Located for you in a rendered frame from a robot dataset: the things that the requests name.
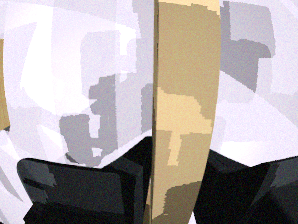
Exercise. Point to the long tan wooden rail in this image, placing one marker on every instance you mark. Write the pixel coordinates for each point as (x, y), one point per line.
(186, 67)

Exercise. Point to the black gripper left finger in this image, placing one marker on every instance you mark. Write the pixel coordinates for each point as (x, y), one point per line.
(117, 191)

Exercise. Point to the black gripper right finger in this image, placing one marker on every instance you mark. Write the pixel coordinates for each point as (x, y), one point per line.
(231, 191)

